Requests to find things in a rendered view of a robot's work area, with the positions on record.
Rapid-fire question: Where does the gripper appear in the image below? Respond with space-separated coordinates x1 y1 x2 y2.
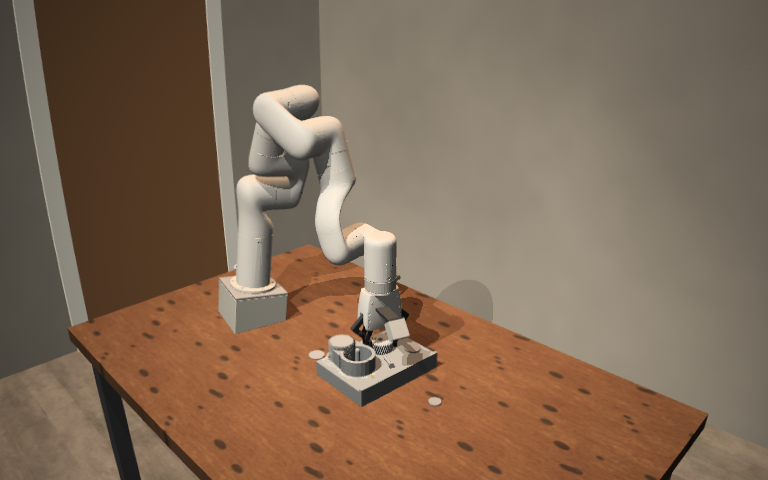
350 285 409 347

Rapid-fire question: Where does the white toothed gear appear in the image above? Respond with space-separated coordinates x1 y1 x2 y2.
370 333 393 355

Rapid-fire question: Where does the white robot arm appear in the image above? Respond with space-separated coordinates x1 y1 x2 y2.
230 85 401 294

